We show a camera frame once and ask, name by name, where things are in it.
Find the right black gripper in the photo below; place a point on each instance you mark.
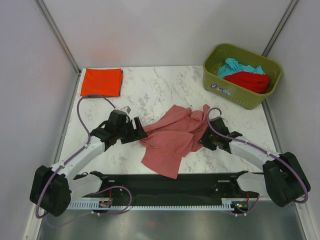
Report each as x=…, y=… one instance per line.
x=204, y=139

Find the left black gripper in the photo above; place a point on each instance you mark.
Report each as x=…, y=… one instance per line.
x=136, y=134

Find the pink t-shirt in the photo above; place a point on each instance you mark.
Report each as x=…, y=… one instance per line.
x=172, y=138

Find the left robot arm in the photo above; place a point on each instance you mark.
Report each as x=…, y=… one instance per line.
x=55, y=187

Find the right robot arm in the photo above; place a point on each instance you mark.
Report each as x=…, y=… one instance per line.
x=281, y=179

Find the folded orange t-shirt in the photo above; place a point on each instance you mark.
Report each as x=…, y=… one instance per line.
x=101, y=81

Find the olive green plastic basket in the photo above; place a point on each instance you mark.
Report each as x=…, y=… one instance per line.
x=230, y=91

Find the red t-shirt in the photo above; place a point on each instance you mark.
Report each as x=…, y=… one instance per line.
x=257, y=83

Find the turquoise t-shirt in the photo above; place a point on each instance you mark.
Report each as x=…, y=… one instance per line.
x=232, y=66

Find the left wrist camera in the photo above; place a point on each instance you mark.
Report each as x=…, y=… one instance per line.
x=126, y=109

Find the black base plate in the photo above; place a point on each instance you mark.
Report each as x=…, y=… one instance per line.
x=187, y=188

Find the white slotted cable duct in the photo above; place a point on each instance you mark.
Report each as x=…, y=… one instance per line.
x=104, y=204

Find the right aluminium frame post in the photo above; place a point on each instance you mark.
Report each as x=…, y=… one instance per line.
x=280, y=26

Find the aluminium frame post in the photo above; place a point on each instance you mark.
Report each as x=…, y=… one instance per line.
x=280, y=26
x=57, y=34

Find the left aluminium frame post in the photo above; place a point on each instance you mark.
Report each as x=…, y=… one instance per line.
x=57, y=34

